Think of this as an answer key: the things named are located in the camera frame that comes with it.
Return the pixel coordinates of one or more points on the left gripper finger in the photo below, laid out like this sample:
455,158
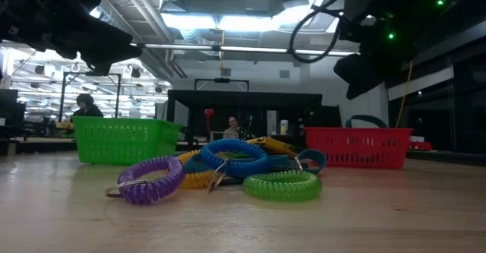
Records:
106,53

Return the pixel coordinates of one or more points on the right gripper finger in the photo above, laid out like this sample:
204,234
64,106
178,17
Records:
360,76

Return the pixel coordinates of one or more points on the red plastic basket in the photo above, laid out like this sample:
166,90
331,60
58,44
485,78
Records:
357,146

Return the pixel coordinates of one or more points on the green plastic basket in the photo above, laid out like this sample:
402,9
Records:
125,139

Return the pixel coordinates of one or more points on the yellow snack packets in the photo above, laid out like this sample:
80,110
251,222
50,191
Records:
271,144

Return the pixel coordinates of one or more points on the green coil wristband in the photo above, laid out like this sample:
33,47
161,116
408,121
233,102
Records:
283,190

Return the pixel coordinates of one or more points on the purple coil wristband keyring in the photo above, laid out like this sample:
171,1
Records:
144,195

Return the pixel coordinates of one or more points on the blue coil wristband keyring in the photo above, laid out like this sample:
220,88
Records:
243,167

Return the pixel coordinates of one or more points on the yellow coil wristband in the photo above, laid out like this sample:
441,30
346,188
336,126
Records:
193,180

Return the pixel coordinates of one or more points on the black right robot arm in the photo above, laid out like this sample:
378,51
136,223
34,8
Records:
436,17

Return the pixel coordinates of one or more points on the person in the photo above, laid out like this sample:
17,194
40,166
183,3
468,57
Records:
231,131
86,106

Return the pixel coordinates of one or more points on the black monitor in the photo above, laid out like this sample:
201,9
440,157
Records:
9,108

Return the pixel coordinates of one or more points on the red box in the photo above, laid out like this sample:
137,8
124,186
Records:
419,146

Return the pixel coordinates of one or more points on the white bottle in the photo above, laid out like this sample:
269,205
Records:
284,127

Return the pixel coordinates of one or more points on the ceiling light tube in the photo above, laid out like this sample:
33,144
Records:
247,49

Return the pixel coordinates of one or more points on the red upright object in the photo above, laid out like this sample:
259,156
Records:
209,113

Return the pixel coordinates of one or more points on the tall black rig frame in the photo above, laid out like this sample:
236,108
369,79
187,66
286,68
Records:
91,74

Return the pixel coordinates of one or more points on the low black rig frame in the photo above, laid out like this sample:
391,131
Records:
222,80

